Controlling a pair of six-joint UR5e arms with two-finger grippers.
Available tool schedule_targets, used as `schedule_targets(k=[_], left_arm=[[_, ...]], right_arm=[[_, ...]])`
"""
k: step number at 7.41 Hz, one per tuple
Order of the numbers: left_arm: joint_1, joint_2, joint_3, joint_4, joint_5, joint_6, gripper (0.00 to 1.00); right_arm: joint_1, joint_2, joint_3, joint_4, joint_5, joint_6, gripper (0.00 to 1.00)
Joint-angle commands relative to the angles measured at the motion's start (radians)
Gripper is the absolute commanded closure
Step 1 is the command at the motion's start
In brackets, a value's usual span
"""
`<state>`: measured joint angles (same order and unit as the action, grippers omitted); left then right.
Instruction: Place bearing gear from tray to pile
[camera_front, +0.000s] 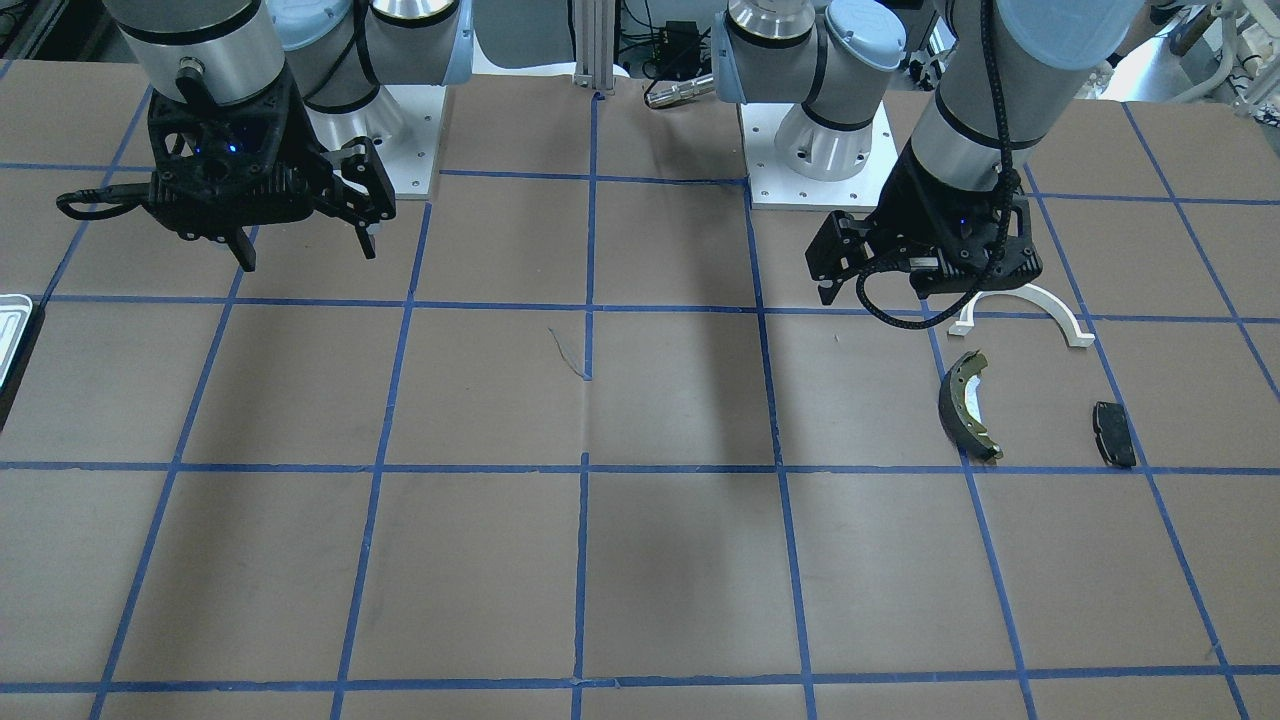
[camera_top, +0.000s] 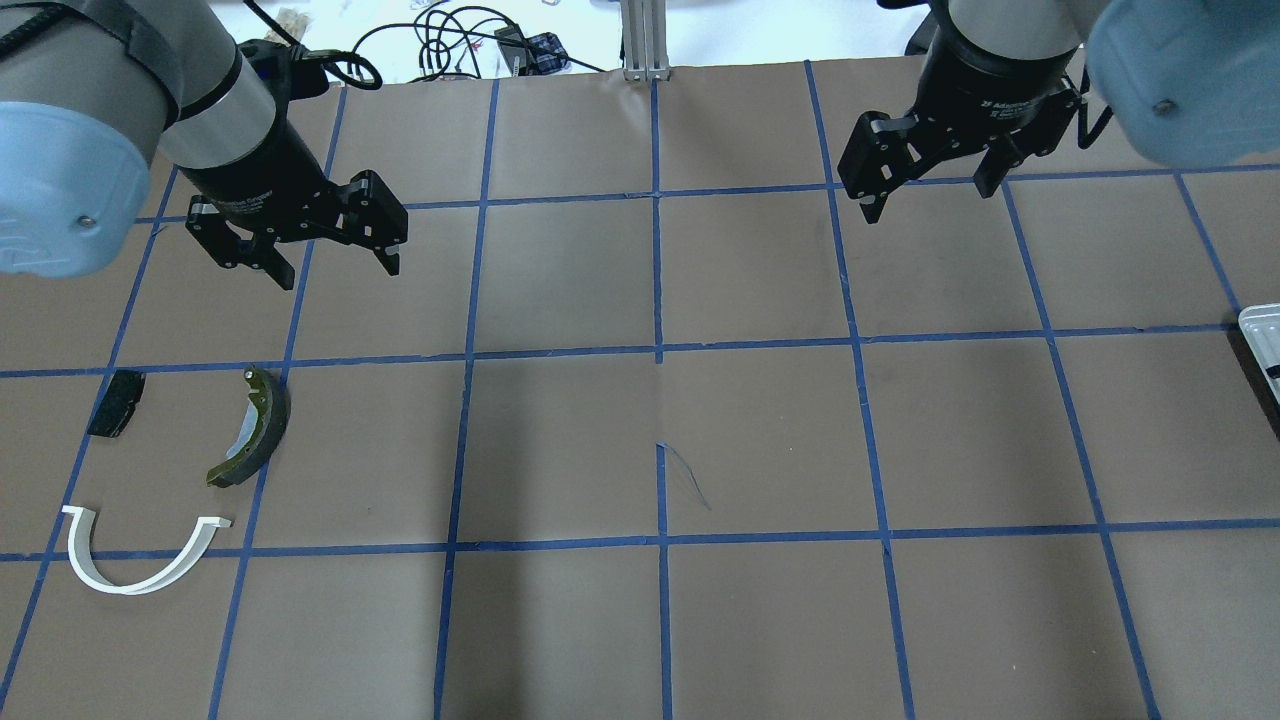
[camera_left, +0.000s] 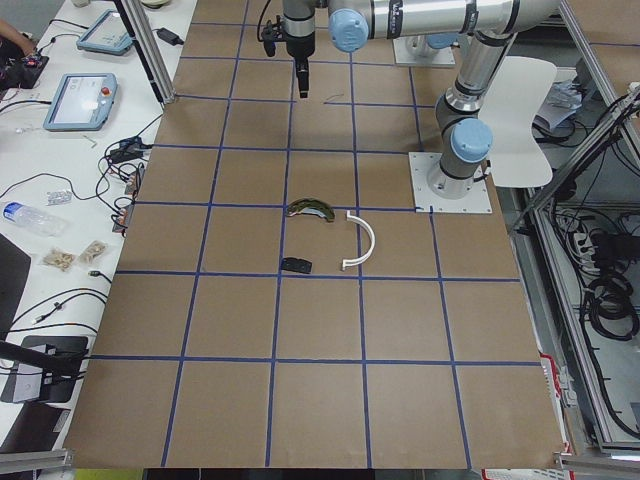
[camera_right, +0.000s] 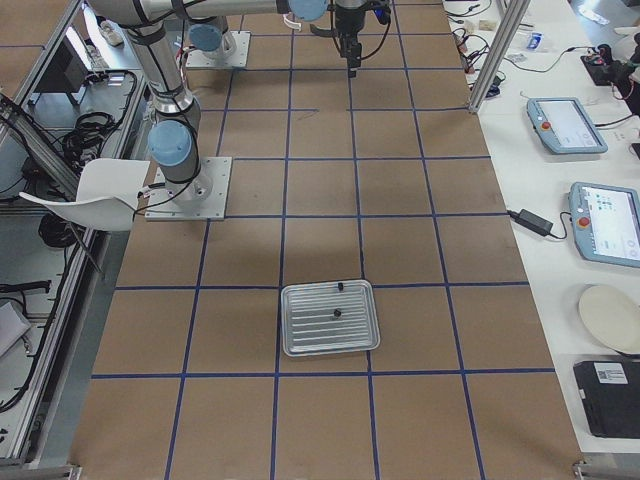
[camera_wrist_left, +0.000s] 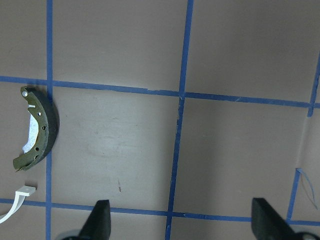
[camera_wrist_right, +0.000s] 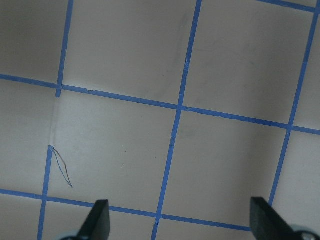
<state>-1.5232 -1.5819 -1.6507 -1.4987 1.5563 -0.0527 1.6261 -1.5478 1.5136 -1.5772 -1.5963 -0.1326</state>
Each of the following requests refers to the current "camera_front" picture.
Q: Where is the green brake shoe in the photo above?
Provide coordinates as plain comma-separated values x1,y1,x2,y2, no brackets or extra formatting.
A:
937,350,1004,462

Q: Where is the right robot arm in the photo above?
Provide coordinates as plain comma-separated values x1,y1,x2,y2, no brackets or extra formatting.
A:
84,1,474,272

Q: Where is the white curved plastic part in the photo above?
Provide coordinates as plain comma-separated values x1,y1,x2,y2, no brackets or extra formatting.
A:
947,283,1096,348

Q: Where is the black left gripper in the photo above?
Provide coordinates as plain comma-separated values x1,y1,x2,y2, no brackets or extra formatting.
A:
806,150,1005,306

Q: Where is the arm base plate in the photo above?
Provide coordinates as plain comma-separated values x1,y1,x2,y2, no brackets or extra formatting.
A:
739,102,899,213
308,85,448,200

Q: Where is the aluminium frame post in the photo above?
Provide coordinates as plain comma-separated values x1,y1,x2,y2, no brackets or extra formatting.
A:
570,0,620,97

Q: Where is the silver metal tray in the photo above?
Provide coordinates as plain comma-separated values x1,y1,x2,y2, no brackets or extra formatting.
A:
1,293,36,388

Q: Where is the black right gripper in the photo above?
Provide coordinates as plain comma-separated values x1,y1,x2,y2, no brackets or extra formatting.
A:
146,67,397,273

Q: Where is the black brake pad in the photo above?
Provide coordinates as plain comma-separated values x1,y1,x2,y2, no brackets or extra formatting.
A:
1091,401,1138,468

